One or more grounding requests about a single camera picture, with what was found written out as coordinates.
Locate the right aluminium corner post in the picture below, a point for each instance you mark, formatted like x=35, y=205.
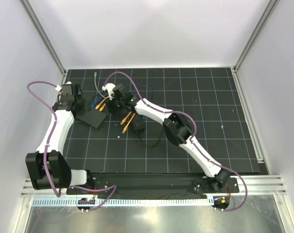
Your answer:
x=271, y=5

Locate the black power adapter brick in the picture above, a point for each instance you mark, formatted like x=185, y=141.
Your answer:
x=137, y=124

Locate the white slotted cable duct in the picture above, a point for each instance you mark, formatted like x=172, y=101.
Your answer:
x=88, y=202

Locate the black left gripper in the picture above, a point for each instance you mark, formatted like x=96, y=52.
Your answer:
x=81, y=113

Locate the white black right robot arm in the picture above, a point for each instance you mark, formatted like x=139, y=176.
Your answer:
x=180, y=130

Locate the black network switch box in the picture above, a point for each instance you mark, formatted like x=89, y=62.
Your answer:
x=94, y=118

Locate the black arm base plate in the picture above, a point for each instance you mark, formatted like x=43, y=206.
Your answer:
x=158, y=186

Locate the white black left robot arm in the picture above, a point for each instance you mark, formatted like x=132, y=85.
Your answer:
x=47, y=165

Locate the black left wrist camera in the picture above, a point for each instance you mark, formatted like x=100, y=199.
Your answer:
x=70, y=92

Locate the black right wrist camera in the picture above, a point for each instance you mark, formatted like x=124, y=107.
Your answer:
x=120, y=91

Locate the aluminium front frame rail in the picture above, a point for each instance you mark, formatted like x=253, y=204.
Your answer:
x=256, y=185

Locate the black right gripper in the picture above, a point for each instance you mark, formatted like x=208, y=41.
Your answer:
x=110, y=104

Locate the aluminium corner post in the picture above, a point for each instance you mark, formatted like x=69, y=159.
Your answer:
x=271, y=5
x=42, y=34

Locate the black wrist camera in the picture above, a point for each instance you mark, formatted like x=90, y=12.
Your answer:
x=120, y=91
x=70, y=92

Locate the left aluminium corner post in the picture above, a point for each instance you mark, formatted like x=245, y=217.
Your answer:
x=42, y=34

